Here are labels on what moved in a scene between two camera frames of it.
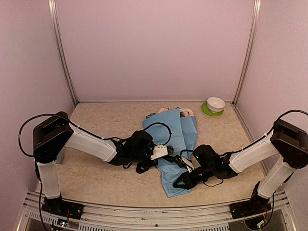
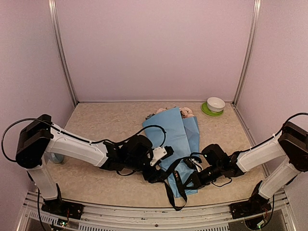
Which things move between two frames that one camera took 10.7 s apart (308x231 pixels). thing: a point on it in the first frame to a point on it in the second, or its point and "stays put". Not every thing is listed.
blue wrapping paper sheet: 168,128 stays put
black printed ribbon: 167,158 to 165,179
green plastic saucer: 205,109 stays put
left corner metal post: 57,21 stays put
